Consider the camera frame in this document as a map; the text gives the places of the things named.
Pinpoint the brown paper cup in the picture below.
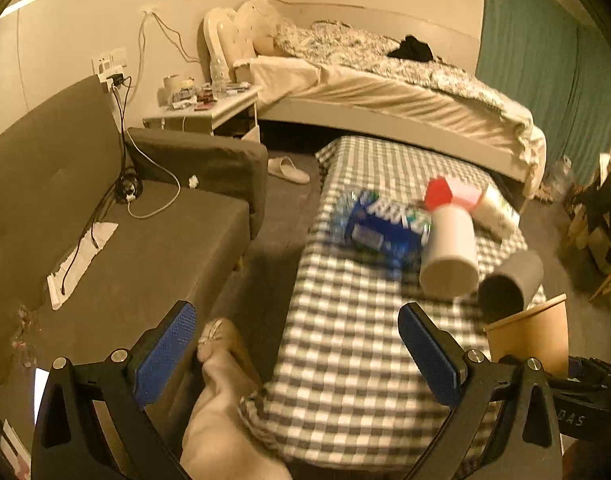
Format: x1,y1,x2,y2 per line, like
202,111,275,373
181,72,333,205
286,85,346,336
484,294,569,378

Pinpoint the grey cup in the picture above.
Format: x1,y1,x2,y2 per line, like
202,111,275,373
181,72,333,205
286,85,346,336
477,249,544,324

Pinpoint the white patterned paper cup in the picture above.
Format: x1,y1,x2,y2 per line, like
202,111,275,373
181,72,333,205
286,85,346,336
470,184,520,240

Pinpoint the person's bare leg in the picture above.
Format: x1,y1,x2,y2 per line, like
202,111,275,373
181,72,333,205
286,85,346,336
180,350,290,479

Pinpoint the white paper on sofa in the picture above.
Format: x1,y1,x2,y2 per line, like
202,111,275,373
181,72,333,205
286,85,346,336
46,222,119,310

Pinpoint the beige slipper on foot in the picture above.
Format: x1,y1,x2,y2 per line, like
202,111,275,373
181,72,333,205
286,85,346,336
196,318,262,387

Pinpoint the dark grey sofa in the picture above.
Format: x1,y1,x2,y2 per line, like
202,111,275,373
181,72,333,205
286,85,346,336
0,77,268,444

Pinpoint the black white checkered tablecloth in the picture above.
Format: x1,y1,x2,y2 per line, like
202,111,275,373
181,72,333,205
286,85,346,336
240,136,493,471

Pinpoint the pink red carton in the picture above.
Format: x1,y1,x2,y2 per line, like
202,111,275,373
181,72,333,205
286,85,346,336
424,177,482,211

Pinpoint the large clear water jug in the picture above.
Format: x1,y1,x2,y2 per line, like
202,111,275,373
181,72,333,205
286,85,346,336
546,155,575,202

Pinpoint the blue label water bottle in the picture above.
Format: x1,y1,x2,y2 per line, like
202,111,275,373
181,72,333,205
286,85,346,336
330,188,431,269

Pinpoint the white slipper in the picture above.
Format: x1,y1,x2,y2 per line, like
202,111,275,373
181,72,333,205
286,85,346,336
268,156,310,185

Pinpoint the white nightstand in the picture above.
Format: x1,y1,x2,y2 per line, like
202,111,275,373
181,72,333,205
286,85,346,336
143,86,261,143

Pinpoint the clear bottle on nightstand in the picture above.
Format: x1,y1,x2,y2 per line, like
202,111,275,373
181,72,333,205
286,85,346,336
210,56,228,101

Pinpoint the white bed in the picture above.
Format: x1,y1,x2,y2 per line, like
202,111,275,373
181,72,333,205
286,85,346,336
204,8,546,198

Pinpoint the green curtain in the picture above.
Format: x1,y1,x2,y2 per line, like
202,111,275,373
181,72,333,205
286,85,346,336
476,0,611,184

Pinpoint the black garment on bed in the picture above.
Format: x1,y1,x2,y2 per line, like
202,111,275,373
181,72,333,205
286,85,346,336
387,35,435,63

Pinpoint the cream pillow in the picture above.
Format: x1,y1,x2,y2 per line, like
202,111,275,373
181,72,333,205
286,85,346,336
236,0,285,56

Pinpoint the floral patterned blanket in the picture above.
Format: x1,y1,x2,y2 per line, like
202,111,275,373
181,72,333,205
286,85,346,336
274,21,509,114

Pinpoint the black cable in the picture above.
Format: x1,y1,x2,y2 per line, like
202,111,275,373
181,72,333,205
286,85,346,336
58,75,145,296

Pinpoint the white charging cable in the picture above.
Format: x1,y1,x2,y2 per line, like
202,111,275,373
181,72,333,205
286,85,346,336
120,119,182,220

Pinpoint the white wall power strip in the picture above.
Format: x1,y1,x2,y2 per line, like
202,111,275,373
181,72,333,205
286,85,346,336
91,47,128,93

